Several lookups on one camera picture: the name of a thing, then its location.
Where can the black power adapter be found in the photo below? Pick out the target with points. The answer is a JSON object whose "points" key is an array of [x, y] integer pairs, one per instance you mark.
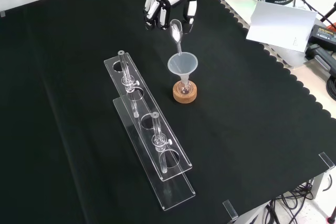
{"points": [[324, 35]]}

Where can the white folded paper sheet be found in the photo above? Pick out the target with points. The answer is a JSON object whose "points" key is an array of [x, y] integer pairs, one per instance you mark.
{"points": [[281, 24]]}

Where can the black bench cloth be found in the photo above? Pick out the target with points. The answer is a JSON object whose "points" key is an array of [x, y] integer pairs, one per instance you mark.
{"points": [[236, 108]]}

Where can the clear plastic funnel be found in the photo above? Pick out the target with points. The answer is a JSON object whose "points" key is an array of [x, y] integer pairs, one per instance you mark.
{"points": [[182, 64]]}

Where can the clear acrylic funnel stand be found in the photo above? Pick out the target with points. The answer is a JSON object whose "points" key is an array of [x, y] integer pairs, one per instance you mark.
{"points": [[155, 153]]}

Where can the black hand tool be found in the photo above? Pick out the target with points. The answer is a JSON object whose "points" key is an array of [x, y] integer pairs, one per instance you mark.
{"points": [[321, 56]]}

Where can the round-bottom glass flask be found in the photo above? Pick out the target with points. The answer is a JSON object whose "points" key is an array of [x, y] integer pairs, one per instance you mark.
{"points": [[184, 89]]}

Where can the clear acrylic cloth clamp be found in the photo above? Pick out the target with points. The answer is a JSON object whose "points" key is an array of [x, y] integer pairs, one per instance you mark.
{"points": [[230, 210], [326, 161]]}

